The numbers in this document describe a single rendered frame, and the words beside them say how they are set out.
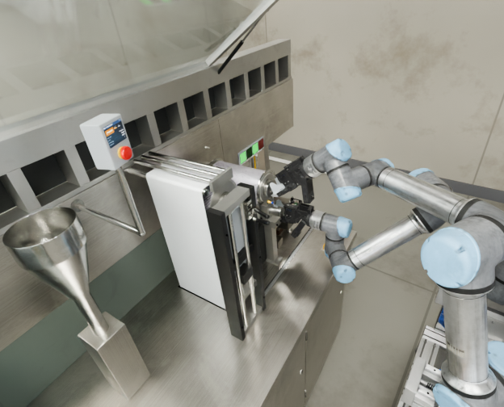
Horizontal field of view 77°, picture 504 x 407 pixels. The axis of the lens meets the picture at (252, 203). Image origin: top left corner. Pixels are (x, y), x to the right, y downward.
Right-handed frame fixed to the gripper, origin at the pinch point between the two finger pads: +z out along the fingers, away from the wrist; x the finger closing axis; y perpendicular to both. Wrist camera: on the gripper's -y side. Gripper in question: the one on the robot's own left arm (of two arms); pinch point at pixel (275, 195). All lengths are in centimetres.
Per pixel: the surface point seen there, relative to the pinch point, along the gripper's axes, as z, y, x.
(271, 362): 5, -39, 44
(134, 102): 3, 55, 24
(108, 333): 13, 3, 72
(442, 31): -35, 4, -252
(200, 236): 5.4, 7.1, 35.2
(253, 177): 1.1, 11.0, 3.1
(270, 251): 17.6, -19.4, 5.0
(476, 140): -14, -97, -248
